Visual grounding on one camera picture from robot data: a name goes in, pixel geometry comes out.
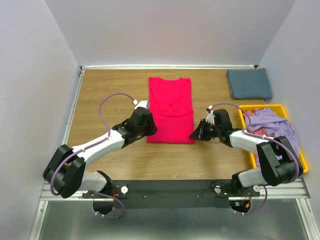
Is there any folded grey-blue t shirt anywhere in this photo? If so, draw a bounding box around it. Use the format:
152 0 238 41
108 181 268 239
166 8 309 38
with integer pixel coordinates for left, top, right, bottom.
226 68 273 100

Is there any aluminium rail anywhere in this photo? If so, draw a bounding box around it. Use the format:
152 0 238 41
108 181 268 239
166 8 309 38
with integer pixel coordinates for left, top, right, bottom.
39 178 310 201
58 68 85 147

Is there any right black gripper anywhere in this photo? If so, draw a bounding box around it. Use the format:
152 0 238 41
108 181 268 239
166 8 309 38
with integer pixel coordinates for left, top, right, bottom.
188 118 221 141

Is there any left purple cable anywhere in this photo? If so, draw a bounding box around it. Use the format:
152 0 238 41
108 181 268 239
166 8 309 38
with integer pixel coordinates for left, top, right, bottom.
49 92 126 219

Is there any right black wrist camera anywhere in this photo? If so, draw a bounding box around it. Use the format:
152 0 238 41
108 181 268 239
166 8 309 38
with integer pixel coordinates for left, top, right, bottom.
205 105 232 130

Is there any aluminium left side rail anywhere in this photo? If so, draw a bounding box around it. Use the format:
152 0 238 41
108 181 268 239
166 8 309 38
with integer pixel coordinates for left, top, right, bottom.
58 68 85 147

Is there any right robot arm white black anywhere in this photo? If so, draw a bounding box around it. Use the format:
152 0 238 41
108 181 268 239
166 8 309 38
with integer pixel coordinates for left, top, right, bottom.
189 119 304 196

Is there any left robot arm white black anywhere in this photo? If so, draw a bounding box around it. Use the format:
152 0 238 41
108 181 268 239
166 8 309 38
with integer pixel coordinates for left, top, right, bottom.
43 107 158 199

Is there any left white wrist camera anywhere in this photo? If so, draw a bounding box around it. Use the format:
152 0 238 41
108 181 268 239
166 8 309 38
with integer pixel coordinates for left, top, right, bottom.
132 99 150 110

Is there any purple cable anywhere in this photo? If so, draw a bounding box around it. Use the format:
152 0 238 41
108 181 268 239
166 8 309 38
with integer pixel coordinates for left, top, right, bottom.
209 102 301 216
49 92 126 219

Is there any aluminium front rail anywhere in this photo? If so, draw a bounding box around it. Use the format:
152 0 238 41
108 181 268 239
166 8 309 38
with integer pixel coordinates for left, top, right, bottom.
39 178 310 201

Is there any pink garment in bin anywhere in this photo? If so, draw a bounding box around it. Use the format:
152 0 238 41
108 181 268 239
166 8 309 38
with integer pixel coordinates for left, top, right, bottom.
242 107 275 138

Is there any lavender t shirt in bin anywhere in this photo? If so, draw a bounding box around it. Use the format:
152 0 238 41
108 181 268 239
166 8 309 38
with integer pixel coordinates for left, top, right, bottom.
246 107 300 161

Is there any red t shirt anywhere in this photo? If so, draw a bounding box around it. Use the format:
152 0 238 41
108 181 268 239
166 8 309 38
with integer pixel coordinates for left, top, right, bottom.
146 77 195 145

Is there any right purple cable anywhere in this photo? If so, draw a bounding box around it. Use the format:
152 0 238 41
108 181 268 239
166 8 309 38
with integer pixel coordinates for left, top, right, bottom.
209 102 301 216

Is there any yellow plastic bin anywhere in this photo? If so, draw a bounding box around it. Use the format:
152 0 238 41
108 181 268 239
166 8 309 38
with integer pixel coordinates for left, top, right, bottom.
238 104 309 173

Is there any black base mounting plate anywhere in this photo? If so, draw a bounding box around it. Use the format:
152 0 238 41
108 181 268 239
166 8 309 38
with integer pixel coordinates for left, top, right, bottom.
82 179 260 210

